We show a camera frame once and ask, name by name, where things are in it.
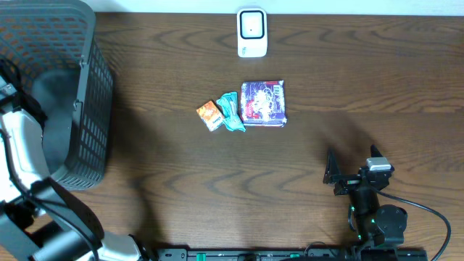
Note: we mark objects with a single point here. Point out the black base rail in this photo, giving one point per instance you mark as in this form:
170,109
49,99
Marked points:
314,254

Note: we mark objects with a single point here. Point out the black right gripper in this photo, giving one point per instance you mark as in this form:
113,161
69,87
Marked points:
354,182

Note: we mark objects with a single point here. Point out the teal wrapper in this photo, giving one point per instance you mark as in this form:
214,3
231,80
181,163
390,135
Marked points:
229,106

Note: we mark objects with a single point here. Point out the grey plastic basket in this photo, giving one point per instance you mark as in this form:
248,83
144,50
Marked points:
51,49

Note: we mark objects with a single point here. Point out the purple snack packet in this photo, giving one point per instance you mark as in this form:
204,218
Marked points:
262,103

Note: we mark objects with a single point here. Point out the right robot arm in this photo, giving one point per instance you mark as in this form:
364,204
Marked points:
378,226

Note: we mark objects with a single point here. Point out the orange snack packet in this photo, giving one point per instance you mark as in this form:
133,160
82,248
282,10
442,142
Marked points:
211,115

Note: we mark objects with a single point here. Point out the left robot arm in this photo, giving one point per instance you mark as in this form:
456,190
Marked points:
40,219

